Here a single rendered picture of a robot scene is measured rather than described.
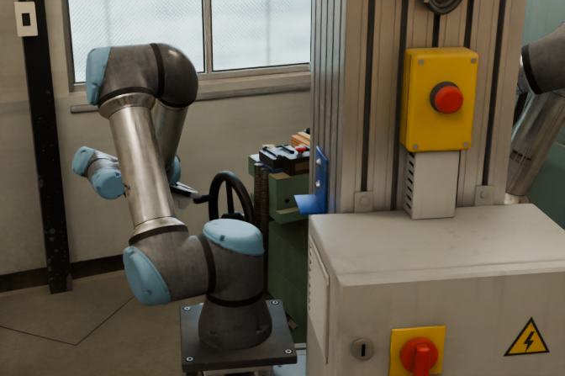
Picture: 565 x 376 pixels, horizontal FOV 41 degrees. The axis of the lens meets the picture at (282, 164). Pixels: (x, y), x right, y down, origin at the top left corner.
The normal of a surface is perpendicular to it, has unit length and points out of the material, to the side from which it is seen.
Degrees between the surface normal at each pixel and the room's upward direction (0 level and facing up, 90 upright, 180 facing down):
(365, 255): 0
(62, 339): 0
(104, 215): 90
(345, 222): 0
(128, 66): 52
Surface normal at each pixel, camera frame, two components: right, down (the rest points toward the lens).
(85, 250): 0.40, 0.31
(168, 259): 0.28, -0.40
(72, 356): 0.00, -0.94
